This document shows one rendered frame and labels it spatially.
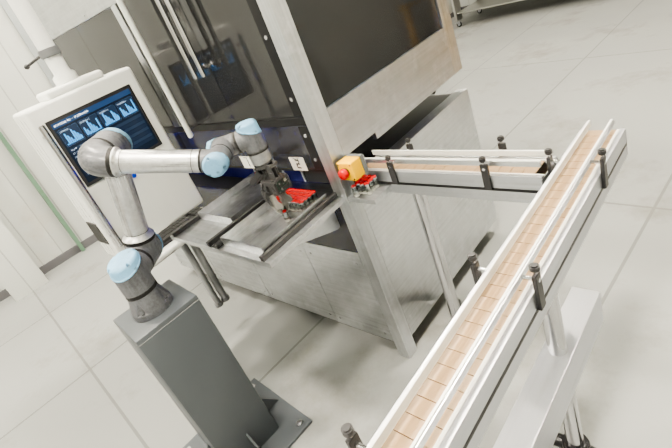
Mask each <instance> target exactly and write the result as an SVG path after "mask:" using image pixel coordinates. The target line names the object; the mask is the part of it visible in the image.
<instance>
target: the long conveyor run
mask: <svg viewBox="0 0 672 448"><path fill-rule="evenodd" d="M614 125H615V123H614V120H613V119H610V121H609V122H608V124H607V126H606V127H605V129H604V130H591V131H588V129H589V128H590V126H591V123H590V120H588V121H586V123H585V124H584V126H583V127H582V129H581V130H580V131H579V132H578V134H577V135H576V137H575V138H574V140H573V141H572V143H571V144H570V146H569V147H568V149H567V150H566V151H565V153H564V154H563V156H562V157H561V159H560V160H553V156H552V155H551V154H552V153H553V151H552V149H551V148H546V149H545V150H544V154H545V155H547V156H548V157H547V158H546V161H547V167H548V173H549V177H548V178H547V180H546V181H545V183H544V184H543V185H542V187H541V188H540V190H539V191H538V193H537V194H536V196H535V197H534V199H533V200H532V202H531V203H530V205H529V206H528V208H527V209H526V211H525V212H524V214H523V215H522V217H521V218H520V219H519V221H518V222H517V224H516V225H515V227H514V228H513V230H512V231H511V233H510V234H509V236H508V237H507V239H506V240H505V242H504V243H503V245H502V246H501V248H500V249H499V251H498V252H497V253H496V255H495V256H494V258H493V259H492V261H491V262H490V264H489V265H488V267H487V268H485V267H480V265H479V261H478V260H477V259H478V257H477V253H475V252H470V253H469V254H468V255H467V257H468V260H469V261H471V262H472V263H471V265H470V268H471V271H472V275H473V279H474V282H475V286H474V287H473V289H472V290H471V292H470V293H469V295H468V296H467V298H466V299H465V301H464V302H463V304H462V305H461V307H460V308H459V310H458V311H457V313H456V314H455V316H454V317H453V319H452V320H451V321H450V323H449V324H448V326H447V327H446V329H445V330H444V332H443V333H442V335H441V336H440V338H439V339H438V341H437V342H436V344H435V345H434V347H433V348H432V350H431V351H430V353H429V354H428V356H427V357H426V358H425V360H424V361H423V363H422V364H421V366H420V367H419V369H418V370H417V372H416V373H415V375H414V376H413V378H412V379H411V381H410V382H409V384H408V385H407V387H406V388H405V390H404V391H403V392H402V394H401V395H400V397H399V398H398V400H397V401H396V403H395V404H394V406H393V407H392V409H391V410H390V412H389V413H388V415H387V416H386V418H385V419H384V421H383V422H382V424H381V425H380V426H379V428H378V429H377V431H376V432H375V434H374V435H373V437H372V438H371V440H370V441H369V443H368V444H367V446H366V445H364V444H363V443H362V441H361V439H360V437H359V435H358V433H357V432H356V431H355V430H354V428H353V426H352V424H351V423H345V424H343V425H342V427H341V433H342V435H343V436H344V437H345V438H347V439H346V440H345V443H346V445H347V446H348V448H478V446H479V444H480V442H481V440H482V438H483V436H484V434H485V432H486V430H487V428H488V426H489V424H490V422H491V421H492V419H493V417H494V415H495V413H496V411H497V409H498V407H499V405H500V403H501V401H502V399H503V397H504V395H505V393H506V391H507V389H508V387H509V385H510V384H511V382H512V380H513V378H514V376H515V374H516V372H517V370H518V368H519V366H520V364H521V362H522V360H523V358H524V356H525V354H526V352H527V350H528V348H529V346H530V345H531V343H532V341H533V339H534V337H535V335H536V333H537V331H538V329H539V327H540V325H541V323H542V321H543V319H544V317H545V315H546V313H547V311H548V309H549V308H550V306H551V304H552V302H553V300H554V298H555V296H556V294H557V292H558V290H559V288H560V286H561V284H562V282H563V280H564V278H565V276H566V274H567V272H568V270H569V269H570V267H571V265H572V263H573V261H574V259H575V257H576V255H577V253H578V251H579V249H580V247H581V245H582V243H583V241H584V239H585V237H586V235H587V233H588V232H589V230H590V228H591V226H592V224H593V222H594V220H595V218H596V216H597V214H598V212H599V210H600V208H601V206H602V204H603V202H604V200H605V198H606V196H607V195H608V193H609V191H610V189H611V187H612V185H613V183H614V181H615V179H616V177H617V175H618V173H619V171H620V169H621V167H622V165H623V163H624V161H625V159H626V157H627V156H628V150H627V137H626V129H625V128H621V129H617V130H612V128H613V126H614ZM554 163H557V165H556V166H555V168H554ZM481 271H482V272H484V273H483V274H482V272H481Z"/></svg>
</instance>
